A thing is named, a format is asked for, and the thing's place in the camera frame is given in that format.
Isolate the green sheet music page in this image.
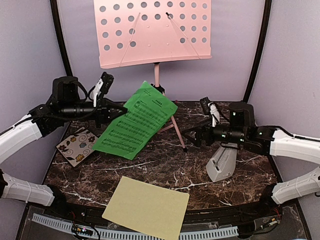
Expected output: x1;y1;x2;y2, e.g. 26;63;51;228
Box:
92;81;178;160

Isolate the pink perforated music stand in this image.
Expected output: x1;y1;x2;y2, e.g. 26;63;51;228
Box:
92;0;213;153

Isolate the yellow paper sheet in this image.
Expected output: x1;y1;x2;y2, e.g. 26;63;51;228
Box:
102;176;190;240

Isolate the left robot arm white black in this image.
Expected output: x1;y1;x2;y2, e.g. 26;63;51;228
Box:
0;72;128;218

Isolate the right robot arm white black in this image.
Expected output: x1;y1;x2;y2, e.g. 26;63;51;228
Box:
181;97;320;217

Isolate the white metronome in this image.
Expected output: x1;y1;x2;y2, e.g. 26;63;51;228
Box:
206;143;238;183

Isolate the floral square tile coaster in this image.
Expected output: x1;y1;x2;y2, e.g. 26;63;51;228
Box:
56;127;98;168

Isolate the small circuit board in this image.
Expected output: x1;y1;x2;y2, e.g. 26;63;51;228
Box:
71;225;93;237

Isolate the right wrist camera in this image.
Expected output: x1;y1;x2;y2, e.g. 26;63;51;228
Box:
200;97;220;128

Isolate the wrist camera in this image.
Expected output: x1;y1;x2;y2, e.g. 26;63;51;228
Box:
88;72;114;108
200;97;220;128

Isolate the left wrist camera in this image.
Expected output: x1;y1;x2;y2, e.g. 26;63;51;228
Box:
88;72;114;108

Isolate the black front rail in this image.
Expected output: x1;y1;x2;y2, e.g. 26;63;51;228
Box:
67;203;259;230

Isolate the left black frame post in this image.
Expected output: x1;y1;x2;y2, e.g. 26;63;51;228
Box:
49;0;73;77

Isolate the black frame post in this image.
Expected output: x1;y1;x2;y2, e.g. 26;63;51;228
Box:
242;0;273;103
49;0;73;77

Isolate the grey slotted cable duct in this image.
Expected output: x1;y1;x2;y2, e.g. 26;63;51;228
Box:
31;213;239;240

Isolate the right black frame post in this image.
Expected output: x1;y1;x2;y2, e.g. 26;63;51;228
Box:
242;0;273;103

